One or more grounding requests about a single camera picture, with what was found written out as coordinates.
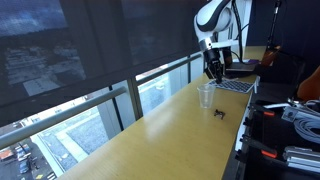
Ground brown orange object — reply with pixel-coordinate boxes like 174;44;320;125
260;45;282;68

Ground small purple object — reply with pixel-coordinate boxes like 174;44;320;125
244;58;261;65

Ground white coiled cable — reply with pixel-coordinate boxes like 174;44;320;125
292;99;320;145

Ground black storage crate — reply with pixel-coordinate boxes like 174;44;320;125
234;98;320;180

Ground black chair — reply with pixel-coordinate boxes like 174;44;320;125
255;49;306;102

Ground black tripod pole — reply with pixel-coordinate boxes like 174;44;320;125
265;0;285;48

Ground black round pad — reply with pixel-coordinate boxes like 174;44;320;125
222;67;265;80

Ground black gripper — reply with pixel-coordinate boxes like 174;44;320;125
202;48;225;85

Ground open black laptop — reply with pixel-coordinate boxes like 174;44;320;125
222;46;258;73

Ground dark mesh window blind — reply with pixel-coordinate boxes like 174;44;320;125
0;0;208;128

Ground grey metal handrail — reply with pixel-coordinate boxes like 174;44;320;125
0;52;203;150

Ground orange chair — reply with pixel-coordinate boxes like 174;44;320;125
296;65;320;103

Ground silver aluminium bars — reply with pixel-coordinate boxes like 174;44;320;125
282;145;320;175

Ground white power adapter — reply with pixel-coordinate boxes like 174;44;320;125
281;106;300;123

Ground small black clip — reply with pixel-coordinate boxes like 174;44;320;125
213;108;226;120

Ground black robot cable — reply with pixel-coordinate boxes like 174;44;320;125
231;0;252;63

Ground clear plastic cup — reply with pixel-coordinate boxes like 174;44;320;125
196;84;217;110

